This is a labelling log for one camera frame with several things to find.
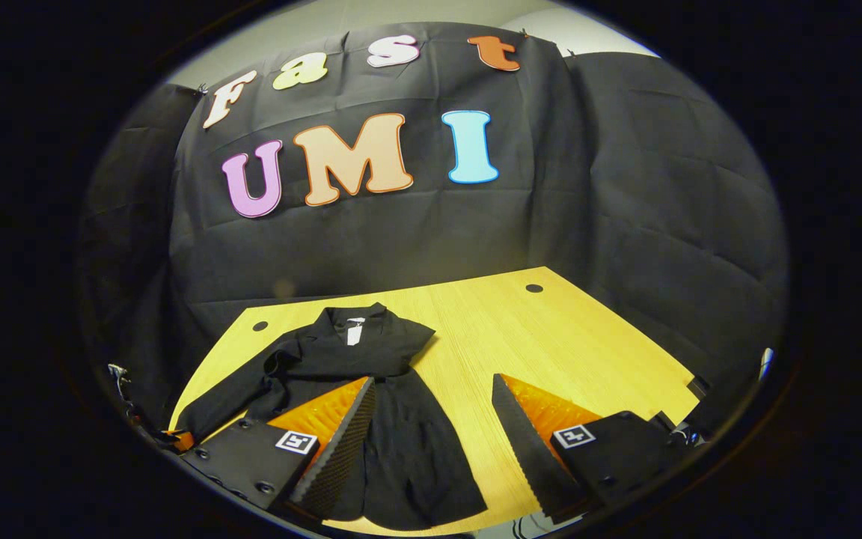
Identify black coat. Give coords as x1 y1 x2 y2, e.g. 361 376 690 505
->
175 302 489 532

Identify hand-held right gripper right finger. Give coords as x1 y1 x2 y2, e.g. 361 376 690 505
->
491 373 694 525

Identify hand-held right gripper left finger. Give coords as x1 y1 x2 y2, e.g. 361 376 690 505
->
180 376 378 522

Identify black backdrop cloth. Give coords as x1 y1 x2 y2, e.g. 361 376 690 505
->
76 21 789 439

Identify black cables under table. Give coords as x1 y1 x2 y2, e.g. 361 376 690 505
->
510 511 578 539

